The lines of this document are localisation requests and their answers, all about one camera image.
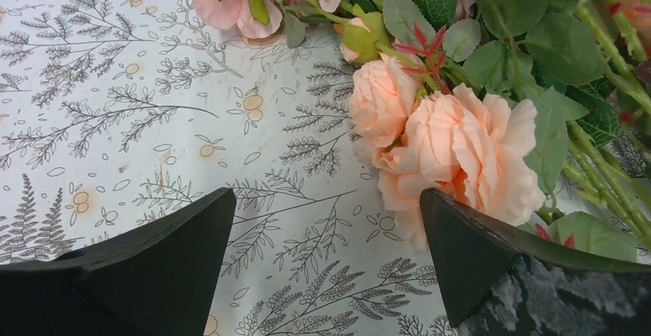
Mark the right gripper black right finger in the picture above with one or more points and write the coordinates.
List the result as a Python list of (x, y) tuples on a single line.
[(496, 279)]

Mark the peach fake rose stem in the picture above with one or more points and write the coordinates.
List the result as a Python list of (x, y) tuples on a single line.
[(470, 148)]

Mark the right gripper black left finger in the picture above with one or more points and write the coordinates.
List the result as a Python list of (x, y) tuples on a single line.
[(157, 279)]

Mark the floral patterned table mat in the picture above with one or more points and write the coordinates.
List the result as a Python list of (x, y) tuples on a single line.
[(116, 113)]

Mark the fake rose stem with bud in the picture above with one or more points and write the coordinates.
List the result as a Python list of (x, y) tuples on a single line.
[(575, 41)]

